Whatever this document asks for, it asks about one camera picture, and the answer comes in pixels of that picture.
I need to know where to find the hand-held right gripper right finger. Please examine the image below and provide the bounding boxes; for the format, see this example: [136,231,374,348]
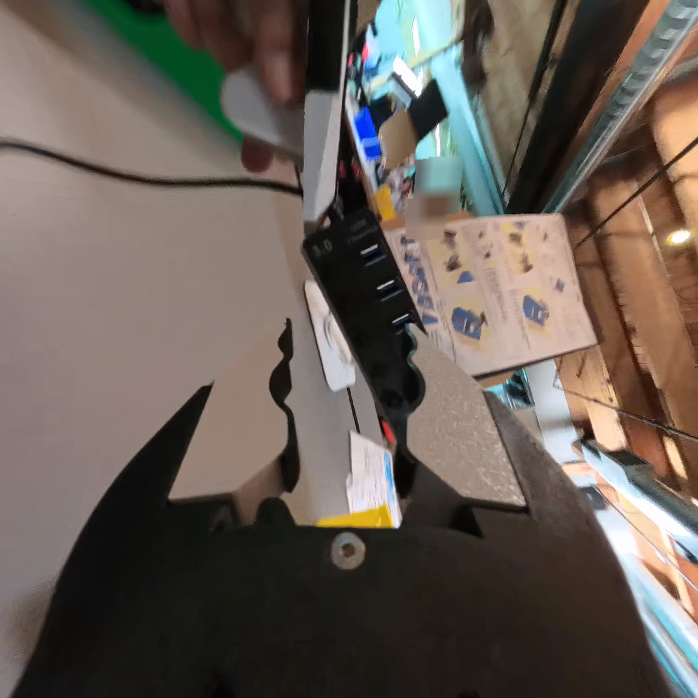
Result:
[394,327,529,512]

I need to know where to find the blue-striped clear plastic bag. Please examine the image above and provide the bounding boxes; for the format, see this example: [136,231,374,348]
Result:
[345,430,397,517]

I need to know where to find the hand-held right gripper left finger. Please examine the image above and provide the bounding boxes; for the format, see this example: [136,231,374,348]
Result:
[168,319,301,501]

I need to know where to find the blue plastic bin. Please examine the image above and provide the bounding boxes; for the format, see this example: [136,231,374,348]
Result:
[353,106,382,161]

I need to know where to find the person's left hand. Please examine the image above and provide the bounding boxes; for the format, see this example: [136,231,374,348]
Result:
[164,0,306,172]

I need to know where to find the black multi-port USB hub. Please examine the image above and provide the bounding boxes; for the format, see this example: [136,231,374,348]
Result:
[0,139,426,437]

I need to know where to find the green plastic bin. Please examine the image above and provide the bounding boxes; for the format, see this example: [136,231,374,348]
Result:
[82,0,244,144]

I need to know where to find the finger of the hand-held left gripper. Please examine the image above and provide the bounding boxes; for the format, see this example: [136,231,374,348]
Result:
[301,90,352,224]

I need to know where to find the grey desk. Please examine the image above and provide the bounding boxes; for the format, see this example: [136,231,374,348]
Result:
[0,0,393,655]

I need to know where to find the printed instruction sheet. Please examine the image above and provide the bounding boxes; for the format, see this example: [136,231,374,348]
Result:
[384,213,599,378]

